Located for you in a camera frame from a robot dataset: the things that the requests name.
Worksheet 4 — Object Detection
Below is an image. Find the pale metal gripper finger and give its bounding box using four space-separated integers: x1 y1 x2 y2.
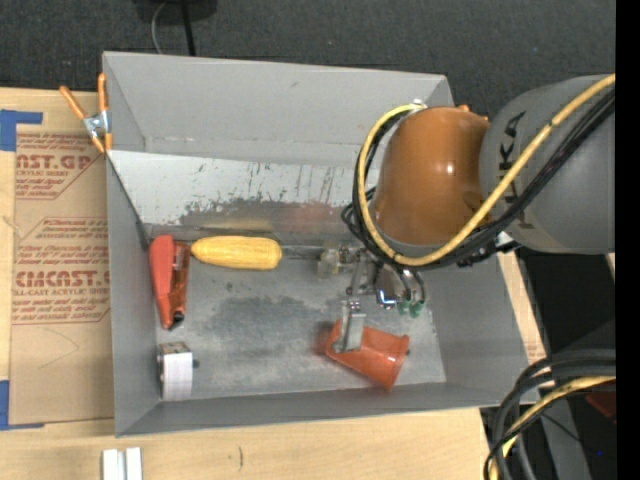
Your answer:
317 245 363 277
331 298 367 355

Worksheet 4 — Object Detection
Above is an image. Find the orange plastic cup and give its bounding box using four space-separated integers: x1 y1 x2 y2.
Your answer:
314 317 411 391

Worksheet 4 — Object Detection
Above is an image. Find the grey metal bin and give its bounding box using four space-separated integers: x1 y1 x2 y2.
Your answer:
101 51 542 438

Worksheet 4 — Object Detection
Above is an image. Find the yellow toy corn cob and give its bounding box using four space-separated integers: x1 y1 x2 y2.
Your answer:
189 235 284 271

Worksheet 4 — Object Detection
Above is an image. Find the red plastic hand tool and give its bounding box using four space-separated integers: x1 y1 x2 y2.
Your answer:
148 234 192 331

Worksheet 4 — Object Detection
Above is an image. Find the brown cardboard board, red print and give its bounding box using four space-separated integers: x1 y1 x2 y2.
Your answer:
0 86 116 427

